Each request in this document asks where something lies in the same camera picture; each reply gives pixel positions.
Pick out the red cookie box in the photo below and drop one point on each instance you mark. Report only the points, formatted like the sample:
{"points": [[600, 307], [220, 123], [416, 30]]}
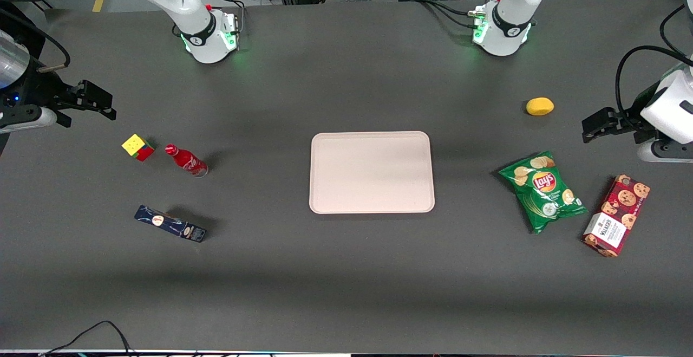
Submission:
{"points": [[617, 216]]}

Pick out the beige plastic tray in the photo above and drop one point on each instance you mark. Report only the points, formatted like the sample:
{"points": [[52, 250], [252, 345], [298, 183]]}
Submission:
{"points": [[371, 173]]}

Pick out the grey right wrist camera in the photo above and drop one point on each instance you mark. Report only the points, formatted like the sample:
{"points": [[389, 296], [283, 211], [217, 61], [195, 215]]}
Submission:
{"points": [[27, 118]]}

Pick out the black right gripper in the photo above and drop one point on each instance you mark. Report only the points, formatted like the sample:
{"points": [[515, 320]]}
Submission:
{"points": [[39, 87]]}

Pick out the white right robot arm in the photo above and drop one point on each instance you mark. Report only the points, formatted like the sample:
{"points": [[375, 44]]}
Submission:
{"points": [[208, 43]]}

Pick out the multicoloured puzzle cube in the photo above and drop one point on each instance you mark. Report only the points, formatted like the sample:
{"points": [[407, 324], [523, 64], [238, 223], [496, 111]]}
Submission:
{"points": [[135, 144]]}

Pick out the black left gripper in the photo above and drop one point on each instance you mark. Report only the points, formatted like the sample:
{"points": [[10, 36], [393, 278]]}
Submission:
{"points": [[631, 117]]}

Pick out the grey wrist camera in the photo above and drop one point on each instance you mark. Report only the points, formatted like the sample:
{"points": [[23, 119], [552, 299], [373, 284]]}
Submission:
{"points": [[27, 118], [666, 154]]}

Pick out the green Lay's chips bag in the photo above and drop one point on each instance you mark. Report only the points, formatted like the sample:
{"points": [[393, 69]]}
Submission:
{"points": [[541, 189]]}

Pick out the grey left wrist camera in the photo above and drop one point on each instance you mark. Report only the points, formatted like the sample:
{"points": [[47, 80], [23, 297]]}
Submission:
{"points": [[666, 154]]}

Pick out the red coke bottle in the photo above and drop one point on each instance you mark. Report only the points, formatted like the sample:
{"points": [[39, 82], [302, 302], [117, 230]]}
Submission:
{"points": [[189, 162]]}

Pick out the yellow lemon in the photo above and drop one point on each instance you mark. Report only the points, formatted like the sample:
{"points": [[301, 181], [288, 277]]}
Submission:
{"points": [[540, 106]]}

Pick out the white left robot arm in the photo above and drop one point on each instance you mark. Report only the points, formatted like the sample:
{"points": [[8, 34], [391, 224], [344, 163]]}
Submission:
{"points": [[503, 37]]}

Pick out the dark blue carton box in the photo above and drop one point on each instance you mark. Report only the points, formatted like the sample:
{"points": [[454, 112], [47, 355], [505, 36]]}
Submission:
{"points": [[168, 222]]}

